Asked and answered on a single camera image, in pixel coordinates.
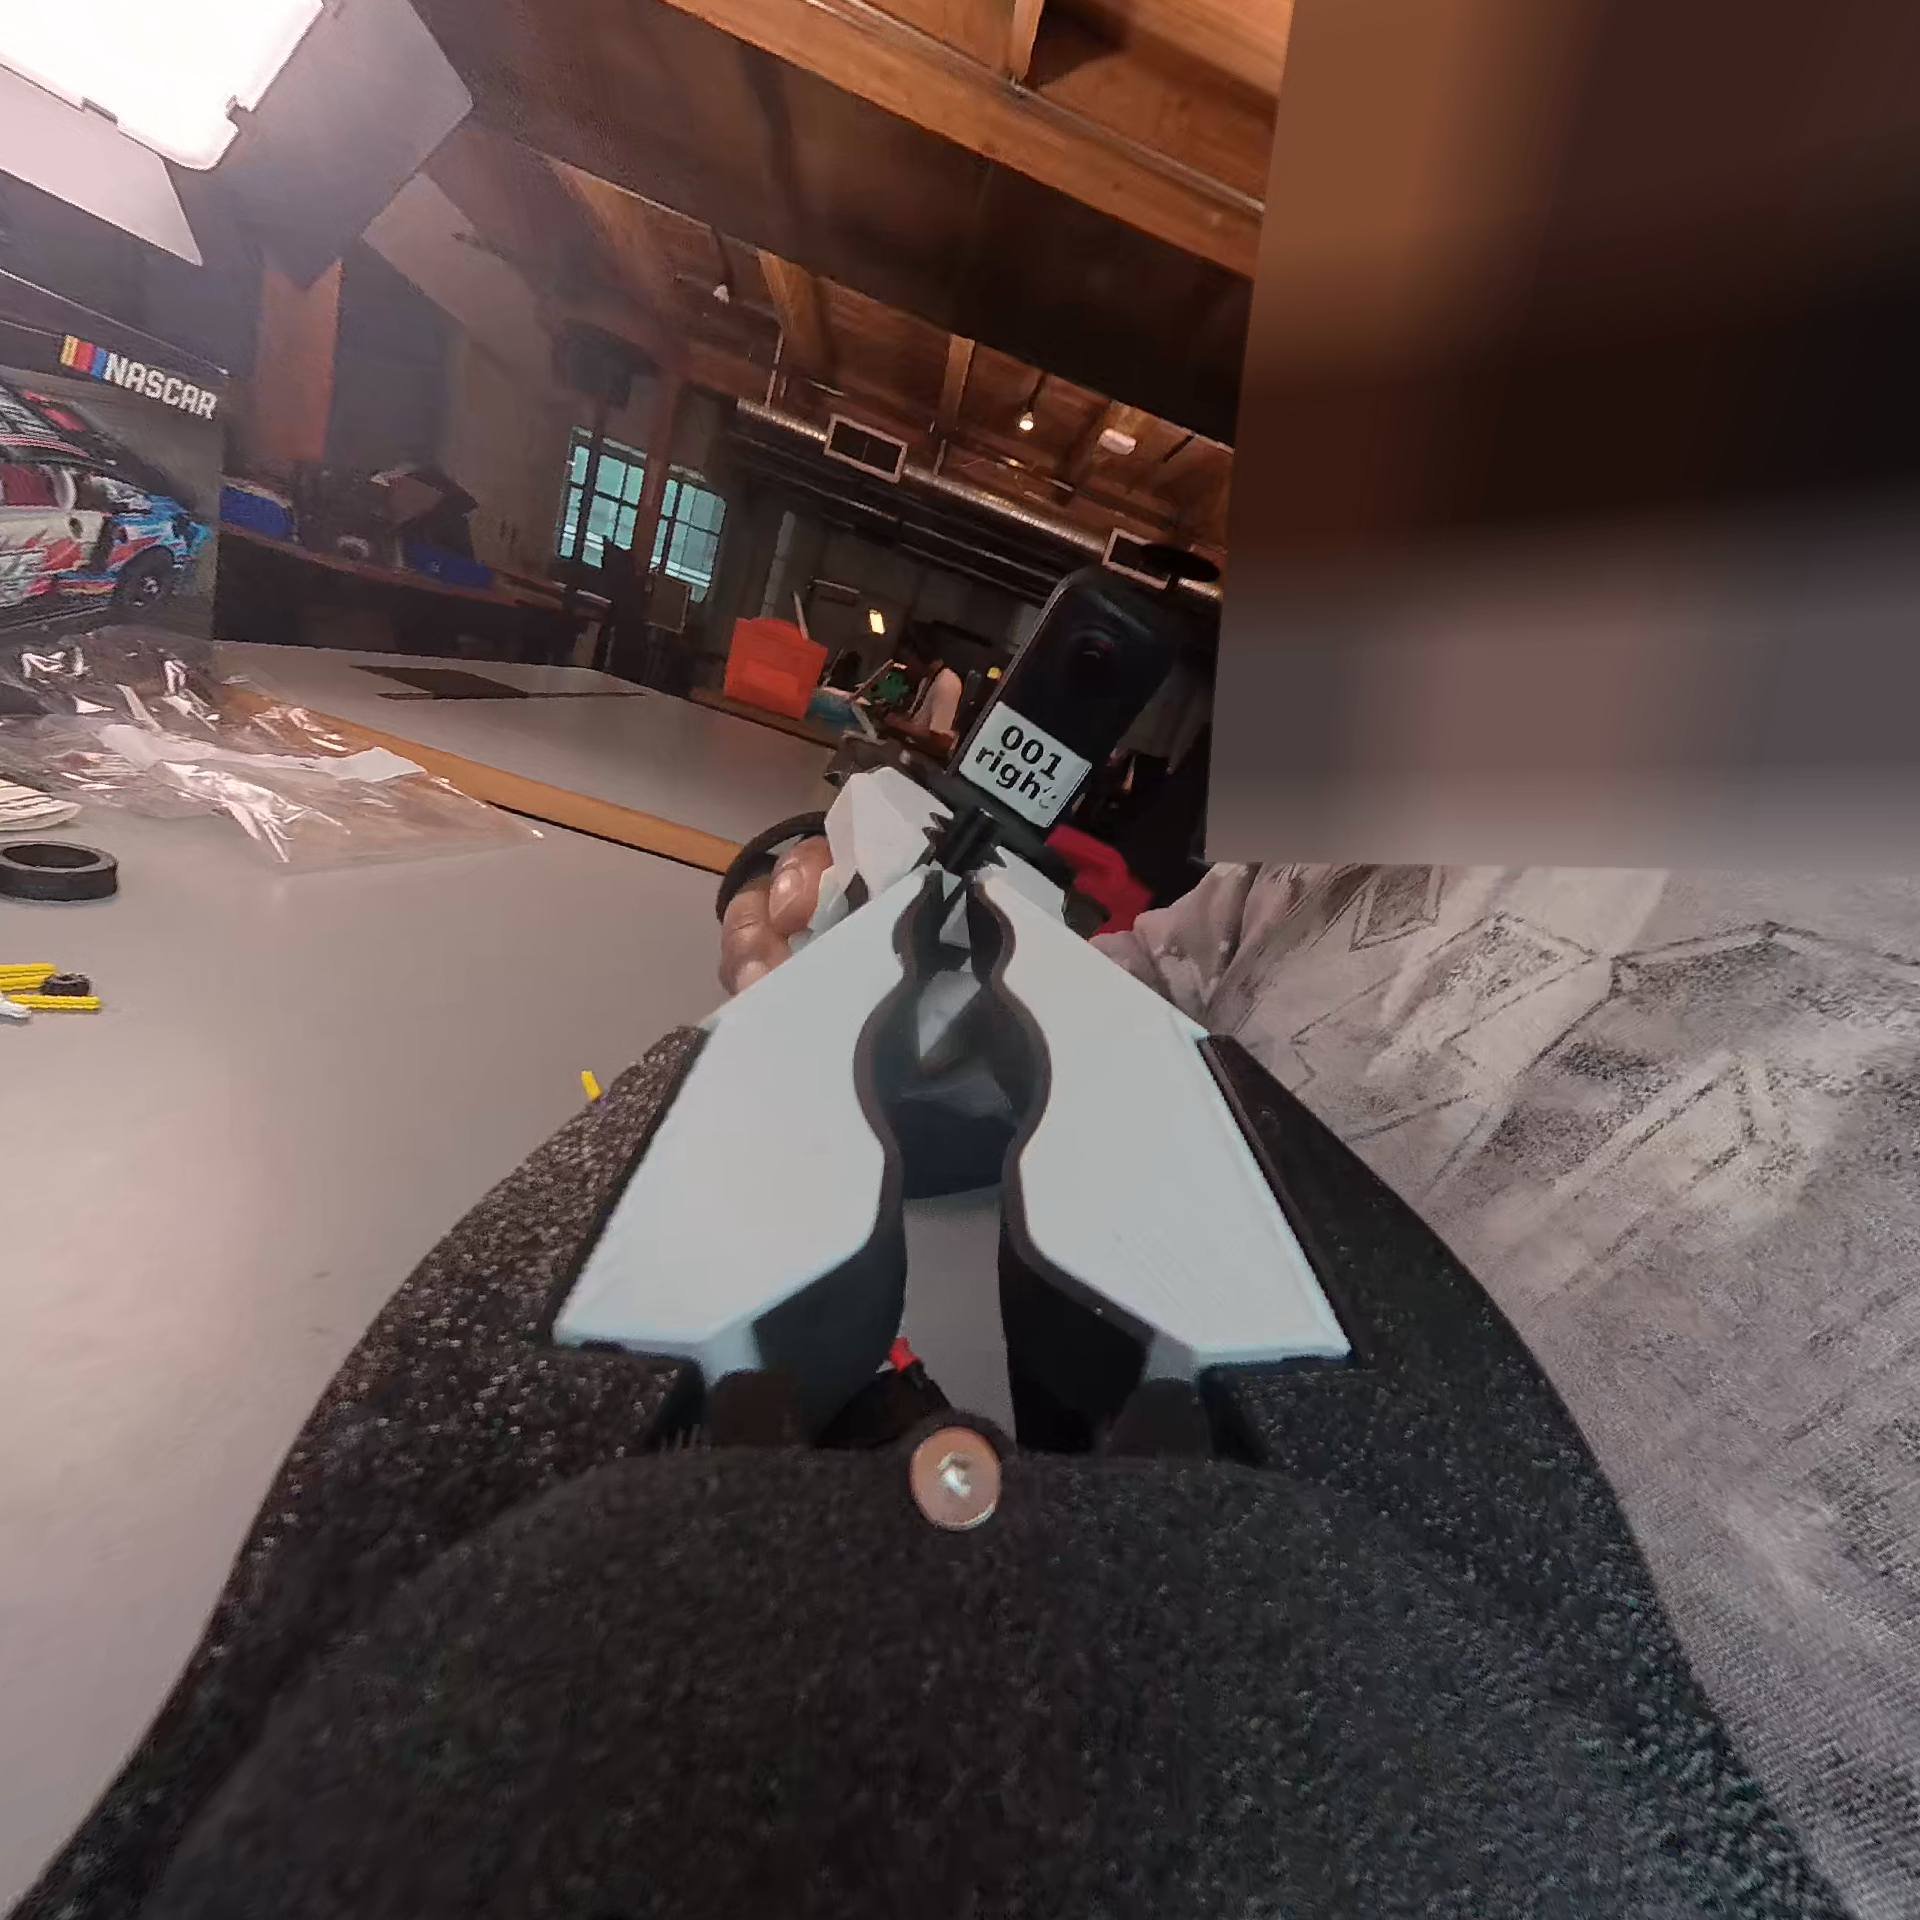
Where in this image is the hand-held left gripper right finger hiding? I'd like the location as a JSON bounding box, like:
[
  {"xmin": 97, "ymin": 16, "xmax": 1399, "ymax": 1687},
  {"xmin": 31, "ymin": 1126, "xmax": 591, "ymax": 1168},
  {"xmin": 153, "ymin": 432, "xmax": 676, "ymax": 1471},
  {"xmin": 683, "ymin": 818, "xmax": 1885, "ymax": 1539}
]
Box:
[{"xmin": 966, "ymin": 882, "xmax": 1356, "ymax": 1382}]

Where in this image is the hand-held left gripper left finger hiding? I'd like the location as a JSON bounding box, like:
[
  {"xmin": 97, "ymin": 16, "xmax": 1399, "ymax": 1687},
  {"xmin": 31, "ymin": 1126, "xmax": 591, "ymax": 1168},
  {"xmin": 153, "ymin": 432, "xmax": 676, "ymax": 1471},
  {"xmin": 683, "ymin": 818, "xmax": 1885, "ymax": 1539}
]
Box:
[{"xmin": 550, "ymin": 872, "xmax": 965, "ymax": 1389}]

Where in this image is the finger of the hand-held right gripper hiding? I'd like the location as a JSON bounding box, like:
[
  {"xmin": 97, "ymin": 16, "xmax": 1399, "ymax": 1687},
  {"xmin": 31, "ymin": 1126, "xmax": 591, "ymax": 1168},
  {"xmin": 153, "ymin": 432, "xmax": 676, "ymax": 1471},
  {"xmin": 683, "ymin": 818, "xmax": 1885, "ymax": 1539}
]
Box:
[
  {"xmin": 996, "ymin": 848, "xmax": 1112, "ymax": 936},
  {"xmin": 821, "ymin": 768, "xmax": 950, "ymax": 922}
]

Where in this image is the black toy brick pin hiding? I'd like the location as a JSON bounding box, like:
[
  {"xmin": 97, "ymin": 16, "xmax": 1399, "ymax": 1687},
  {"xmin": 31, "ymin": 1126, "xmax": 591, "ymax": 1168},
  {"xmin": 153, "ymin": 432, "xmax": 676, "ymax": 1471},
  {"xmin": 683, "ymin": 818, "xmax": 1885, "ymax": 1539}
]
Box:
[{"xmin": 928, "ymin": 806, "xmax": 1003, "ymax": 915}]

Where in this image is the person's right forearm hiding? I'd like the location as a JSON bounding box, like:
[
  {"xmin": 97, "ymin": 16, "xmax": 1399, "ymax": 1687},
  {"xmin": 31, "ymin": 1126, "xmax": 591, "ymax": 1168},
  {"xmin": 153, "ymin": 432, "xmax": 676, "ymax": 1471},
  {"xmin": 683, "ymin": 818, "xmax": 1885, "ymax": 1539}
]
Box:
[{"xmin": 1087, "ymin": 865, "xmax": 1292, "ymax": 1040}]

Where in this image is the person's right hand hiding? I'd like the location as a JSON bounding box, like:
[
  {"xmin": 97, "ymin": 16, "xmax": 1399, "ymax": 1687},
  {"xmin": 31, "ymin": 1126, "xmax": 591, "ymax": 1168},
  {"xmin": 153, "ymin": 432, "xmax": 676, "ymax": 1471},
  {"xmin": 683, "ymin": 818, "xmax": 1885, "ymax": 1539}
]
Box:
[{"xmin": 717, "ymin": 832, "xmax": 846, "ymax": 998}]

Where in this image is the orange storage bin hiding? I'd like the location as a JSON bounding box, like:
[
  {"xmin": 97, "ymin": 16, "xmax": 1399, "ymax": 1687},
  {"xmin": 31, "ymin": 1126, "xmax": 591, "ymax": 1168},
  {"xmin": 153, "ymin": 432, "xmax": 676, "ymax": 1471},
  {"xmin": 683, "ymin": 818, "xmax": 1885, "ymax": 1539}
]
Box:
[{"xmin": 724, "ymin": 615, "xmax": 830, "ymax": 705}]

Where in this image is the window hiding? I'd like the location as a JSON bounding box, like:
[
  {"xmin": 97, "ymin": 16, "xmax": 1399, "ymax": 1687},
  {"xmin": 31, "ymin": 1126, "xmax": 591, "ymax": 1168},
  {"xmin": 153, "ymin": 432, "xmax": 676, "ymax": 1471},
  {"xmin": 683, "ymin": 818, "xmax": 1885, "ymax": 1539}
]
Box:
[{"xmin": 561, "ymin": 426, "xmax": 729, "ymax": 571}]

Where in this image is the person's torso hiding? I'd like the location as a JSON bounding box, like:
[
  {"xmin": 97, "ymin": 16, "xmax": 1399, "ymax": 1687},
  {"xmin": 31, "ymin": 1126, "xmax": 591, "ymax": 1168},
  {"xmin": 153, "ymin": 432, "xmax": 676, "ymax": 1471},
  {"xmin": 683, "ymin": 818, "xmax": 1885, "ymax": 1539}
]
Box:
[{"xmin": 1094, "ymin": 861, "xmax": 1920, "ymax": 1920}]

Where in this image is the wooden workbench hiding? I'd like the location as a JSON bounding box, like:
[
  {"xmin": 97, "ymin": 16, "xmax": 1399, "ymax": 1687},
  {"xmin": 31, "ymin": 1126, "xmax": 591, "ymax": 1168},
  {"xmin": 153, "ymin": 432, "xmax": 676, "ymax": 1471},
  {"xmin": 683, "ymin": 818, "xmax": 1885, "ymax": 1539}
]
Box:
[{"xmin": 216, "ymin": 517, "xmax": 607, "ymax": 616}]

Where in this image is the clear plastic bag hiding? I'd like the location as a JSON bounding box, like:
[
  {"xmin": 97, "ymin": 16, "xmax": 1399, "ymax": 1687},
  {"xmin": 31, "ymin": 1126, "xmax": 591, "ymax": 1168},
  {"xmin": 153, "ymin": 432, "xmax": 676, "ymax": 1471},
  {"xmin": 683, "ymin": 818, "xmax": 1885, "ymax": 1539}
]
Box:
[{"xmin": 0, "ymin": 621, "xmax": 541, "ymax": 872}]

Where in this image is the black toy tyre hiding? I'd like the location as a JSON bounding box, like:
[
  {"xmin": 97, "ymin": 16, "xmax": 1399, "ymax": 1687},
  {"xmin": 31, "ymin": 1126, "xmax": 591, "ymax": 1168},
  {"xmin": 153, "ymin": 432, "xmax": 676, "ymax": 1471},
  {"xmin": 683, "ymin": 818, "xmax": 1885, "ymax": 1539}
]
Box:
[{"xmin": 0, "ymin": 842, "xmax": 121, "ymax": 905}]

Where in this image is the toy car box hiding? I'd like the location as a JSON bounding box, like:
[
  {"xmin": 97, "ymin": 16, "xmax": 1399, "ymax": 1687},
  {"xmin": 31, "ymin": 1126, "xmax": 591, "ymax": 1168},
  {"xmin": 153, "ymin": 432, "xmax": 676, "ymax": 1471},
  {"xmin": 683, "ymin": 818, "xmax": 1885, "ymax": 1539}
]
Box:
[{"xmin": 0, "ymin": 270, "xmax": 230, "ymax": 647}]

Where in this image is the studio light panel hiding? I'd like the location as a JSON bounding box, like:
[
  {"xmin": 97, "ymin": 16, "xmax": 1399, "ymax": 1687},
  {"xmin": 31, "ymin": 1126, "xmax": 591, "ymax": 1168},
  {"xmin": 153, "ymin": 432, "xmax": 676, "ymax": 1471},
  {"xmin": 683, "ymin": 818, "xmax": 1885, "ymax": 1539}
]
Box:
[{"xmin": 0, "ymin": 0, "xmax": 473, "ymax": 272}]

